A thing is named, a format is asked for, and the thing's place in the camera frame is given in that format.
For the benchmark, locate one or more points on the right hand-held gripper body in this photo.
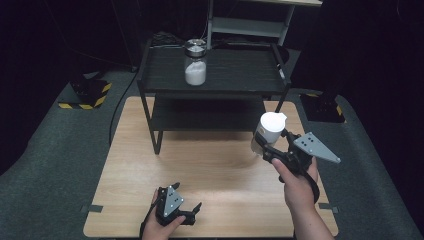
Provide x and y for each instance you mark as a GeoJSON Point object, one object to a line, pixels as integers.
{"type": "Point", "coordinates": [316, 148]}

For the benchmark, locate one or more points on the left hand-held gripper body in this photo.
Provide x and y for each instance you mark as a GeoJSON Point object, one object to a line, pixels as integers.
{"type": "Point", "coordinates": [171, 201]}

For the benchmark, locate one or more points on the white cup with spout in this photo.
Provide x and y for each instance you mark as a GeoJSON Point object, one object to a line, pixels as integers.
{"type": "Point", "coordinates": [271, 125]}

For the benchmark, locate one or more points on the black metal shelf rack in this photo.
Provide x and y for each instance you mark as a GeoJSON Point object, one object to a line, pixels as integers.
{"type": "Point", "coordinates": [233, 70]}

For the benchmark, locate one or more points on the glass jar with white powder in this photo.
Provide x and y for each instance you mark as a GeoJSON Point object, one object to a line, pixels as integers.
{"type": "Point", "coordinates": [195, 71]}

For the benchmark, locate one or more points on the person's left hand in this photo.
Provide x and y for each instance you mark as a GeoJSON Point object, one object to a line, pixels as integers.
{"type": "Point", "coordinates": [155, 230]}

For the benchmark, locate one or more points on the person's right hand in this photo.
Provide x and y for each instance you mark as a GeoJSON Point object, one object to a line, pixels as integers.
{"type": "Point", "coordinates": [298, 193]}

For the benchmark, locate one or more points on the yellow black striped stand base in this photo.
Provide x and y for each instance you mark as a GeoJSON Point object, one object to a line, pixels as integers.
{"type": "Point", "coordinates": [321, 108]}
{"type": "Point", "coordinates": [90, 95]}

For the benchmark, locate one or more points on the grey tape strip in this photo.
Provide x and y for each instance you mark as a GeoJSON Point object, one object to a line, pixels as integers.
{"type": "Point", "coordinates": [328, 207]}
{"type": "Point", "coordinates": [92, 208]}

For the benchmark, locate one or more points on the grey metal stand frame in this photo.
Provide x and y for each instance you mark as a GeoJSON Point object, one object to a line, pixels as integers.
{"type": "Point", "coordinates": [248, 26]}

